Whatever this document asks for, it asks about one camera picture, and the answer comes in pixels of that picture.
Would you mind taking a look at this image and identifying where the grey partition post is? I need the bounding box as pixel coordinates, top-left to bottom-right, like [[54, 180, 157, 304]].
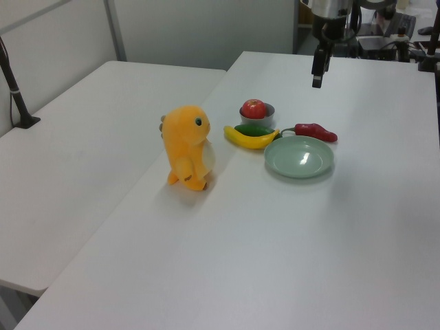
[[104, 0, 127, 63]]

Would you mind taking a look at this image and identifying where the red apple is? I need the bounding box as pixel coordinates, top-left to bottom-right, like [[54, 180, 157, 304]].
[[240, 98, 267, 120]]

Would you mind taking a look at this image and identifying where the green cucumber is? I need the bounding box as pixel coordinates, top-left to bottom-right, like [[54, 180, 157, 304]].
[[234, 124, 284, 139]]

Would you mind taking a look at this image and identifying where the black electronics box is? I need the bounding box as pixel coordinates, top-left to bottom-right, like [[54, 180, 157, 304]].
[[356, 35, 393, 60]]

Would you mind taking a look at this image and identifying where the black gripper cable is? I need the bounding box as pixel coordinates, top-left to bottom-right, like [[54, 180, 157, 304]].
[[321, 0, 362, 45]]

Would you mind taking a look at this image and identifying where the grey round bowl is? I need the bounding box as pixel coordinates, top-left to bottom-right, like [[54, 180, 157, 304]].
[[239, 102, 276, 128]]

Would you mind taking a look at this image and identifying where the pale green round plate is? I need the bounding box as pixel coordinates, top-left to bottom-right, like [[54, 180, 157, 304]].
[[263, 135, 336, 179]]

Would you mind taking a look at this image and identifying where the black keyboard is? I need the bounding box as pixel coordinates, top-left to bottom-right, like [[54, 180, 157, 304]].
[[390, 12, 417, 39]]

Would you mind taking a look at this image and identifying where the red chili pepper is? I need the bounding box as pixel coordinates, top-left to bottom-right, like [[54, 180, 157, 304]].
[[280, 122, 338, 143]]

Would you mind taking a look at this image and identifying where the black slanted pole with base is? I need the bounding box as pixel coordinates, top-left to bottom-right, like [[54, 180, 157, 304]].
[[0, 36, 41, 129]]

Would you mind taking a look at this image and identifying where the black clamp stand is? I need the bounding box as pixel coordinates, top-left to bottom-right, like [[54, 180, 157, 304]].
[[417, 27, 440, 73]]

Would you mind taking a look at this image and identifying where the yellow banana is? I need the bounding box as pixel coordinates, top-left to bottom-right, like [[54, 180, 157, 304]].
[[223, 125, 281, 151]]

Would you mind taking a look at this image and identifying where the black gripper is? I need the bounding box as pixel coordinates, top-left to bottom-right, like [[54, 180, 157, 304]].
[[311, 14, 347, 89]]

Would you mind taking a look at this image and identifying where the orange plush toy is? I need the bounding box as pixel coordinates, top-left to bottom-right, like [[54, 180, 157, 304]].
[[158, 104, 218, 192]]

